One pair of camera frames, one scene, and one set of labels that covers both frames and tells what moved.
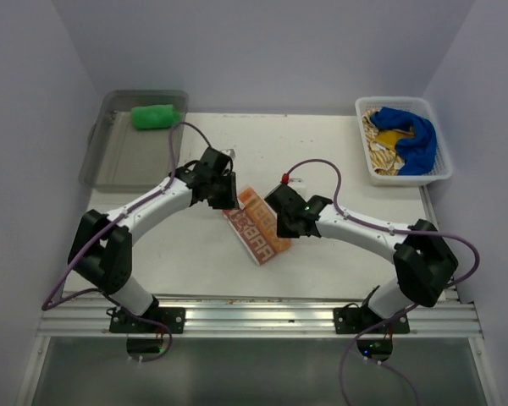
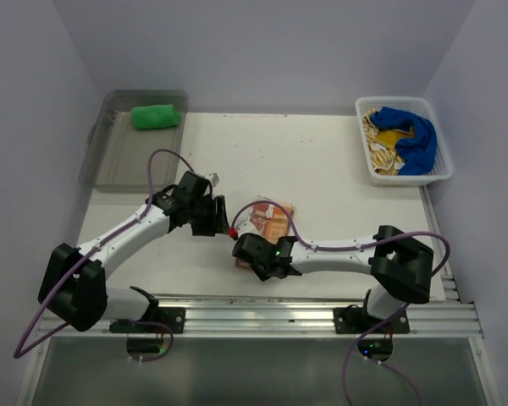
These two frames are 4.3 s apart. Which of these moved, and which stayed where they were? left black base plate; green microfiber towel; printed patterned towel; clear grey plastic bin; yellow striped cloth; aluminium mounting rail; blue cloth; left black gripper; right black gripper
Moved: left black gripper; right black gripper; printed patterned towel
Stayed: aluminium mounting rail; blue cloth; clear grey plastic bin; green microfiber towel; left black base plate; yellow striped cloth
